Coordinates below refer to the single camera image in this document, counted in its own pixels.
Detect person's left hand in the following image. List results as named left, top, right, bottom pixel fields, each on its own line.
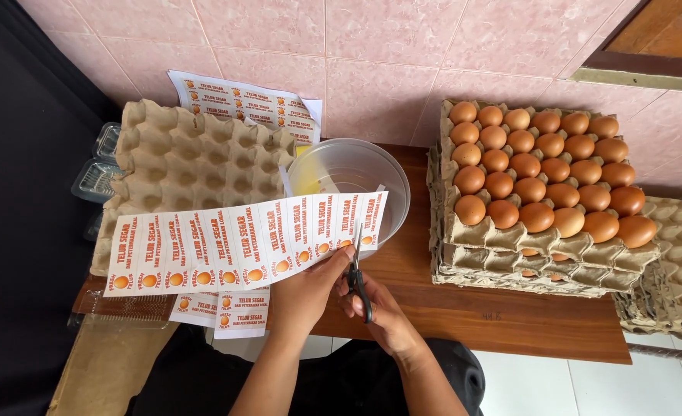
left=268, top=245, right=357, bottom=343

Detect person's right hand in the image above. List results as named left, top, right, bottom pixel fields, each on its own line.
left=337, top=273, right=428, bottom=360

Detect black handled scissors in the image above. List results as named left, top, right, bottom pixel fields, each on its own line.
left=345, top=223, right=374, bottom=325

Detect white printed label strip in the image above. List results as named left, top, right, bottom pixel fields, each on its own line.
left=103, top=191, right=389, bottom=298

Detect cut printed label sheet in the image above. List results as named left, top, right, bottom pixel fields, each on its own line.
left=169, top=285, right=271, bottom=341

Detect person's black clothing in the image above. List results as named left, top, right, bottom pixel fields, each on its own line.
left=124, top=322, right=487, bottom=416

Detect stack of filled cardboard egg trays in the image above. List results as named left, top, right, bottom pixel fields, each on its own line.
left=426, top=98, right=663, bottom=299

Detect yellow paper scraps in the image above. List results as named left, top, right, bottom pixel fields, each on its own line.
left=293, top=144, right=342, bottom=197

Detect clear plastic bowl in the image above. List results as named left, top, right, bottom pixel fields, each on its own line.
left=286, top=138, right=411, bottom=261

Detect stack of empty cardboard egg trays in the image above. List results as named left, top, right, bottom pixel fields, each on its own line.
left=611, top=195, right=682, bottom=343
left=89, top=98, right=299, bottom=278

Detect brown cardboard sheet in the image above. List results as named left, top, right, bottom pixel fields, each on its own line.
left=46, top=315, right=181, bottom=416

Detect group of brown eggs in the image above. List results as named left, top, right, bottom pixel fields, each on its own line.
left=449, top=101, right=659, bottom=250

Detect heap of clear plastic egg boxes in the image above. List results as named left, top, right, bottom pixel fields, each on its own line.
left=70, top=121, right=126, bottom=241

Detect grey metal pole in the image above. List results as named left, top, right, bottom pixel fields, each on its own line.
left=626, top=342, right=682, bottom=371

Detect black cloth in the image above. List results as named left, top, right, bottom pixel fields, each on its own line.
left=0, top=0, right=123, bottom=416

